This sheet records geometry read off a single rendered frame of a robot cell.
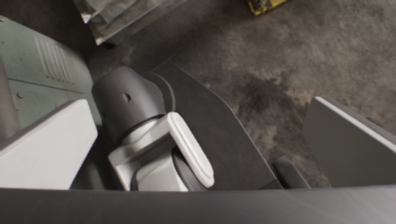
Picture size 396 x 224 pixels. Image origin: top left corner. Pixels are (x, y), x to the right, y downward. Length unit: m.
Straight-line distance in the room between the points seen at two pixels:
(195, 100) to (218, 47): 0.29
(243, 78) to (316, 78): 0.26
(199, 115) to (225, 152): 0.13
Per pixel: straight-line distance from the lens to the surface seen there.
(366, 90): 0.90
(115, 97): 0.50
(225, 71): 0.80
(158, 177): 0.47
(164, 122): 0.46
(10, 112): 0.55
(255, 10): 0.87
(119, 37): 0.97
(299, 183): 0.62
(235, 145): 0.60
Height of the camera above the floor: 0.77
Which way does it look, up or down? 79 degrees down
